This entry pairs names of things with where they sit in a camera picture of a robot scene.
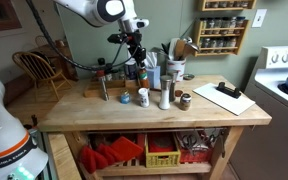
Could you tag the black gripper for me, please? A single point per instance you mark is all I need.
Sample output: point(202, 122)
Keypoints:
point(133, 40)

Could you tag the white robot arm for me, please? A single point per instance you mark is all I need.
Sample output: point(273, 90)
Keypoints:
point(98, 13)

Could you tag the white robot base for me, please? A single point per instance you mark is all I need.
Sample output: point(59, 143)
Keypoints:
point(20, 157)

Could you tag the wooden tray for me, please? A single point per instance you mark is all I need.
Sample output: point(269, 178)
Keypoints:
point(114, 88)

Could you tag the dark canister with label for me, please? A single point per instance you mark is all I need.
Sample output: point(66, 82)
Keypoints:
point(130, 70)

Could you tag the blue tissue box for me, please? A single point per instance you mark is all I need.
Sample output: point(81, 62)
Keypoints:
point(154, 76)

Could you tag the white spice shaker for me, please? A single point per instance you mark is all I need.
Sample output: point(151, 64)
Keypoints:
point(144, 99)

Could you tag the dark pepper grinder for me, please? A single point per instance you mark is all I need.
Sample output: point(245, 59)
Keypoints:
point(173, 74)

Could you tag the white utensil crock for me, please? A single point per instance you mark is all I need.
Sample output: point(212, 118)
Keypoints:
point(179, 66)

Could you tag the small blue jar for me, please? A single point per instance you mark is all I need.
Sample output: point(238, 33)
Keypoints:
point(125, 97)

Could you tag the white salt grinder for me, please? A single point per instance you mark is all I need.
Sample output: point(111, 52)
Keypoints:
point(165, 81)

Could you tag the tall metal grinder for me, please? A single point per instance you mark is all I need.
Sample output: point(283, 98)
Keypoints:
point(103, 87)

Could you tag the small round dish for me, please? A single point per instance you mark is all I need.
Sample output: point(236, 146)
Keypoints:
point(188, 76)

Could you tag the brown spice jar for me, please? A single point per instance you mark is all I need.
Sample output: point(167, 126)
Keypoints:
point(185, 101)

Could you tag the wooden butcher block table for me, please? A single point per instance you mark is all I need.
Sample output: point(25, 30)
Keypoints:
point(74, 115)

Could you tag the white cutting board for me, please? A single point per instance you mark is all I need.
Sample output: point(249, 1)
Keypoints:
point(234, 105)

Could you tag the wooden spice rack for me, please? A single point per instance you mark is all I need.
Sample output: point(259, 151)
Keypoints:
point(220, 35)
point(226, 5)

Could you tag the upper wooden spice rack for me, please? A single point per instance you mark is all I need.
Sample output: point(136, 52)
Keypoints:
point(226, 5)

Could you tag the red oven mitt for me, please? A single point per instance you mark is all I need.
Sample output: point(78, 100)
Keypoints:
point(103, 156)

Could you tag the yellow plastic crate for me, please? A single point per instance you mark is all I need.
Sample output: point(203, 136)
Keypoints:
point(161, 150)

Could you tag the black knife sharpener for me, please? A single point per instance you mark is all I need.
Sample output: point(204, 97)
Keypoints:
point(235, 93)

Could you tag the red plastic basket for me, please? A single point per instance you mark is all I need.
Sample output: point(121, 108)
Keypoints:
point(193, 147)

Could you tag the wooden chair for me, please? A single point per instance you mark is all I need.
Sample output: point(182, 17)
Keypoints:
point(39, 69)

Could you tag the white stove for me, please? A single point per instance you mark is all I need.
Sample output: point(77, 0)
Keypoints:
point(262, 151)

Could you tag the white light switch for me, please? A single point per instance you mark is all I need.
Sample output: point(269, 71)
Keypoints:
point(259, 18)

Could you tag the framed wall picture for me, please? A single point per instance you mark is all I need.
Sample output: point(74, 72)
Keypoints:
point(10, 23)

